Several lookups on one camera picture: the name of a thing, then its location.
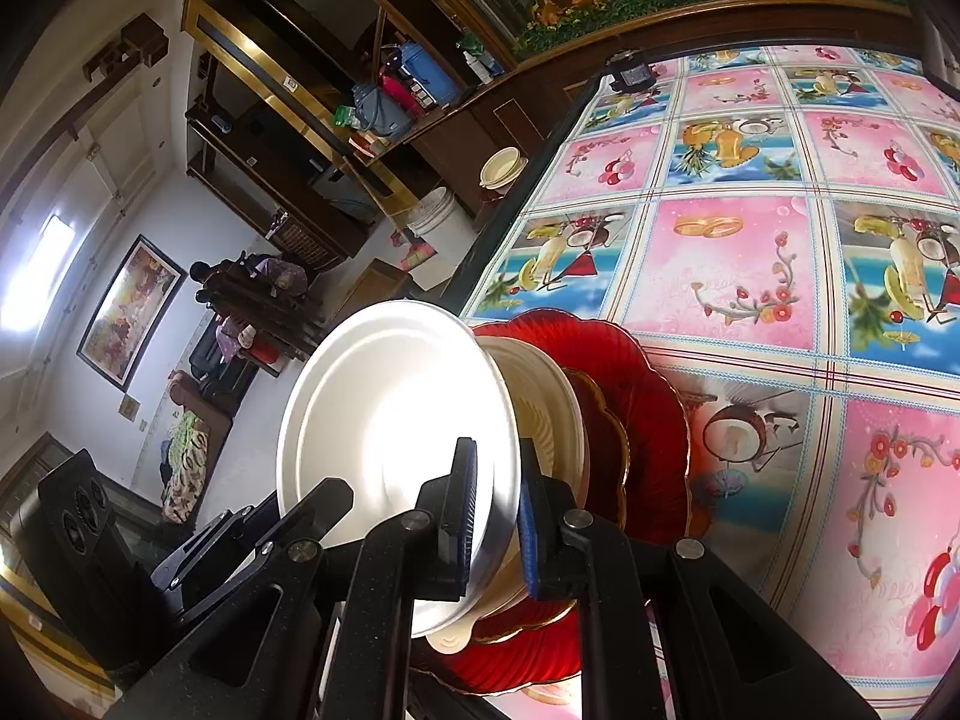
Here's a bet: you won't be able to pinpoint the white plastic bucket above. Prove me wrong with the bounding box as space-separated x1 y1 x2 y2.
405 187 477 241

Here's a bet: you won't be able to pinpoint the large red scalloped plate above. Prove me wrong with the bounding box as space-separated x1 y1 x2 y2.
442 307 691 695

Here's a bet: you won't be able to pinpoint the beige plastic bowl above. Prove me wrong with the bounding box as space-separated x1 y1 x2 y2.
424 345 593 653
476 336 590 616

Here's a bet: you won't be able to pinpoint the small red scalloped plate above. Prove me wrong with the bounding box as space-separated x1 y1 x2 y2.
472 367 632 646

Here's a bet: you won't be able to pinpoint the printed pink blue tablecloth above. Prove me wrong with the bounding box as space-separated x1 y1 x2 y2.
457 45 960 713

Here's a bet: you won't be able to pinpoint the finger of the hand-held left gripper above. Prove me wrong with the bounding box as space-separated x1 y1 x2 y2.
150 476 355 620
225 495 286 548

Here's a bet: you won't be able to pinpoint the red thermos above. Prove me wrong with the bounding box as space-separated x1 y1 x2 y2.
379 67 413 113

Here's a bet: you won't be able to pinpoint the blue thermos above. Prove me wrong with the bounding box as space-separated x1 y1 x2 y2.
397 41 458 106

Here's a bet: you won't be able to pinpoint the wooden hexagonal stool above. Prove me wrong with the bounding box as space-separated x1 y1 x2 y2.
330 259 415 310

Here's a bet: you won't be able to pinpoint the stacked small beige bowls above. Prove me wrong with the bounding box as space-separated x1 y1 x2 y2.
480 146 522 192

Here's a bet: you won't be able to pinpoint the sofa with printed blanket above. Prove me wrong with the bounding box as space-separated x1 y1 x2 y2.
160 370 235 527

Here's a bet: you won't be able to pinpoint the framed painting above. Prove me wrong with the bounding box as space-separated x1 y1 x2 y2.
77 235 187 391

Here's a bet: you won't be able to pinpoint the pink slippers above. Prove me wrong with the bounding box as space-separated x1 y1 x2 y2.
397 232 440 271

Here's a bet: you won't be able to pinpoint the small black device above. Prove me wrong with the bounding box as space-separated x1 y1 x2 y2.
607 51 653 91

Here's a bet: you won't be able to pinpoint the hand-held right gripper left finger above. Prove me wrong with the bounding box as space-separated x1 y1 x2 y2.
105 435 481 720

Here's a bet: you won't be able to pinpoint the wooden chair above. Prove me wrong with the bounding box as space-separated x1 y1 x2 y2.
199 262 325 377

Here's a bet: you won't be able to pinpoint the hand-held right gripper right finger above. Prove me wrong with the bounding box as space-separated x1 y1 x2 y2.
516 439 878 720

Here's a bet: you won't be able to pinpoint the wooden display cabinet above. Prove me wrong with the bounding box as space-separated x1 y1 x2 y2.
184 0 923 263

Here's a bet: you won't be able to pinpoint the white disposable bowl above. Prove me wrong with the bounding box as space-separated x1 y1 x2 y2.
276 300 522 640
277 300 520 635

